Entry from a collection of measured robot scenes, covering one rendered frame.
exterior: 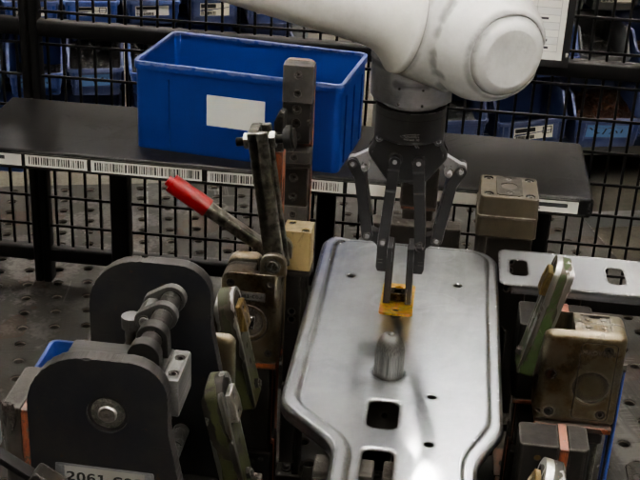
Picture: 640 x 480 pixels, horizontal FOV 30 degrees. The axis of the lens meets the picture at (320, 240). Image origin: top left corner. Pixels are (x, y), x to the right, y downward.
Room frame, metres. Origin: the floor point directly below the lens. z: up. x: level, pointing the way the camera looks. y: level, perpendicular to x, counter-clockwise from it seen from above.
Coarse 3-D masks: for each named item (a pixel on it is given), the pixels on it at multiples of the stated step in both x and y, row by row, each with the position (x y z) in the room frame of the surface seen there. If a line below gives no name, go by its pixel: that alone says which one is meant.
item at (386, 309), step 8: (392, 288) 1.21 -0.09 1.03; (400, 288) 1.24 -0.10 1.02; (392, 296) 1.20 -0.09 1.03; (400, 296) 1.20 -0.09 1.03; (384, 304) 1.19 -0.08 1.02; (392, 304) 1.19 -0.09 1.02; (400, 304) 1.19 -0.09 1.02; (384, 312) 1.17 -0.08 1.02; (392, 312) 1.17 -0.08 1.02; (400, 312) 1.17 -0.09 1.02; (408, 312) 1.17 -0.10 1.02
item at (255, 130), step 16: (256, 128) 1.22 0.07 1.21; (288, 128) 1.21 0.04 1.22; (240, 144) 1.22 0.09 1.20; (256, 144) 1.20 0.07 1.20; (272, 144) 1.21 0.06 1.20; (288, 144) 1.20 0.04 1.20; (256, 160) 1.20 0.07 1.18; (272, 160) 1.23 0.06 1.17; (256, 176) 1.20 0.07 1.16; (272, 176) 1.20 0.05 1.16; (256, 192) 1.20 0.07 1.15; (272, 192) 1.20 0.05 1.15; (272, 208) 1.20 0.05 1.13; (272, 224) 1.20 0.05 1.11; (272, 240) 1.20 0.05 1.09; (288, 256) 1.23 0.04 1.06
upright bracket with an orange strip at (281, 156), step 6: (282, 114) 1.31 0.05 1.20; (276, 120) 1.30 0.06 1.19; (282, 120) 1.30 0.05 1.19; (276, 126) 1.30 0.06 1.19; (282, 126) 1.30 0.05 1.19; (282, 144) 1.30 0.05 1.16; (276, 150) 1.31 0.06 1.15; (282, 150) 1.31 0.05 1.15; (276, 156) 1.30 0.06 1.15; (282, 156) 1.30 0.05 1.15; (282, 162) 1.30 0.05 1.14; (282, 168) 1.30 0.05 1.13; (282, 174) 1.31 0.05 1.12; (282, 180) 1.31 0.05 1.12; (282, 186) 1.31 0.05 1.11; (282, 192) 1.31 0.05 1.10; (282, 198) 1.31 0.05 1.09; (282, 204) 1.31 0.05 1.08; (276, 366) 1.31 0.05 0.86; (276, 372) 1.31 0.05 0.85; (276, 378) 1.32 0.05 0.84; (276, 384) 1.32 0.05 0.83; (276, 390) 1.32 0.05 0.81; (276, 396) 1.32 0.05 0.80; (276, 402) 1.32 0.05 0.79; (276, 408) 1.32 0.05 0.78; (276, 414) 1.33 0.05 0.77; (276, 420) 1.33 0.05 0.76; (276, 426) 1.33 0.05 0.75; (276, 432) 1.33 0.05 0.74
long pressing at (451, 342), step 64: (320, 256) 1.34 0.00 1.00; (448, 256) 1.36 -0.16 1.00; (320, 320) 1.18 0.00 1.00; (384, 320) 1.19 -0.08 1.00; (448, 320) 1.20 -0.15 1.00; (320, 384) 1.05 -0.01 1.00; (384, 384) 1.05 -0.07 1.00; (448, 384) 1.06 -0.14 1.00; (384, 448) 0.94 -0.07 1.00; (448, 448) 0.95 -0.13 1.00
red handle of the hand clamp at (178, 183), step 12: (168, 180) 1.22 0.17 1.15; (180, 180) 1.22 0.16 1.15; (180, 192) 1.22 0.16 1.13; (192, 192) 1.22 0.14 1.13; (192, 204) 1.21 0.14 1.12; (204, 204) 1.21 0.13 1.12; (216, 216) 1.21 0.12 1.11; (228, 216) 1.22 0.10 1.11; (228, 228) 1.21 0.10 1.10; (240, 228) 1.21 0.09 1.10; (252, 240) 1.21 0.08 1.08
